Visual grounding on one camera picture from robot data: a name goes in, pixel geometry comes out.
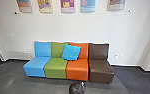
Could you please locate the wall poster with yellow picture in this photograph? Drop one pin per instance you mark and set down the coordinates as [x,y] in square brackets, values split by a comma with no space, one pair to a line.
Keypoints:
[45,4]

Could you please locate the wall poster with purple picture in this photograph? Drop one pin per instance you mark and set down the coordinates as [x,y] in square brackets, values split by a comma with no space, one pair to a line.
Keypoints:
[67,4]

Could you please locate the brown sofa seat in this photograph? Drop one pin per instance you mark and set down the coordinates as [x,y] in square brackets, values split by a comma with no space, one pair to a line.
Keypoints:
[100,70]

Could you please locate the orange sofa seat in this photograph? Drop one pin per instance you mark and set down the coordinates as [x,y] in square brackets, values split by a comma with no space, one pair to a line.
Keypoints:
[77,69]

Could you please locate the black plastic trash bag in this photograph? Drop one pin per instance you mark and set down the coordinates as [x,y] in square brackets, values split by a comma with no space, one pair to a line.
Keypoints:
[76,89]

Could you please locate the white double wall socket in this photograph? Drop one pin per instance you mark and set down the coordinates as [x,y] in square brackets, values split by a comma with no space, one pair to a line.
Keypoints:
[117,55]

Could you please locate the wall poster with red picture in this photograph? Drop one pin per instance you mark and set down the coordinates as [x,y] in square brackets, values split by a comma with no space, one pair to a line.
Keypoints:
[24,4]

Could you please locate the green sofa seat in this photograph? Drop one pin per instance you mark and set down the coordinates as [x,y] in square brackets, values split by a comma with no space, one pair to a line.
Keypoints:
[56,68]

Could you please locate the white light switch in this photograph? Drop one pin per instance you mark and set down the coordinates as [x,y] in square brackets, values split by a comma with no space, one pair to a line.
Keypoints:
[11,35]

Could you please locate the cyan square cushion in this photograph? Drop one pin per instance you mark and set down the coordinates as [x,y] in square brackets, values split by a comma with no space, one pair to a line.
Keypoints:
[71,52]

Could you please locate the wall poster with pink picture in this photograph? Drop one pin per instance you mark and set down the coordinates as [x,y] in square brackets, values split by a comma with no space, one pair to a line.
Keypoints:
[116,3]

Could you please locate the blue sofa seat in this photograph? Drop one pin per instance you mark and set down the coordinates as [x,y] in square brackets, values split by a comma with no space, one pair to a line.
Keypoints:
[36,66]

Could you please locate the wall poster with blue picture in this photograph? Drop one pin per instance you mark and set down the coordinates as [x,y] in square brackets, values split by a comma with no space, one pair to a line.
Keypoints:
[88,4]

